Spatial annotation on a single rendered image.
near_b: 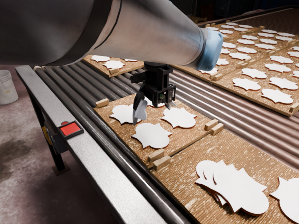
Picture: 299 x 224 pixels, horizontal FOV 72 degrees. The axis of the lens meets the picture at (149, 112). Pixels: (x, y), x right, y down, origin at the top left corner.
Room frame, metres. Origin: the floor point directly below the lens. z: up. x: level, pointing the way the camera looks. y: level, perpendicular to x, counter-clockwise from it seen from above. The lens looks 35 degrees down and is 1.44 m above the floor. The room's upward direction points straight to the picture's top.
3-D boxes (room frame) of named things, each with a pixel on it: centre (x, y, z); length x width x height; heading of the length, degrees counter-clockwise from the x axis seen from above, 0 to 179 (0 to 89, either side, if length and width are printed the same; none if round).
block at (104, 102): (0.78, 0.21, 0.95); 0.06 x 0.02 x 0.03; 126
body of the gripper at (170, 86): (0.55, -0.02, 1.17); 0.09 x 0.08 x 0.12; 37
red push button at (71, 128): (0.63, 0.31, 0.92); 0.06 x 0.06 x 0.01; 39
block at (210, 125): (0.62, -0.24, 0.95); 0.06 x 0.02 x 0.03; 126
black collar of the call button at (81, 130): (0.63, 0.31, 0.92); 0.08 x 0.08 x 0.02; 39
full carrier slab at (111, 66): (1.38, 0.23, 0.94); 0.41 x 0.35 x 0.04; 39
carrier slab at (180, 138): (0.70, -0.01, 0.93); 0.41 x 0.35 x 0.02; 36
